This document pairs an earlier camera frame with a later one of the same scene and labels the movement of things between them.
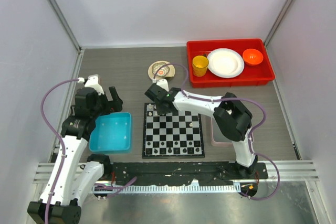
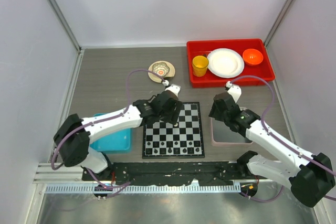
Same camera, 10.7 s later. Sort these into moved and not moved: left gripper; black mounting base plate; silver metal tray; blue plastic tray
Moved: left gripper
Not moved: blue plastic tray; silver metal tray; black mounting base plate
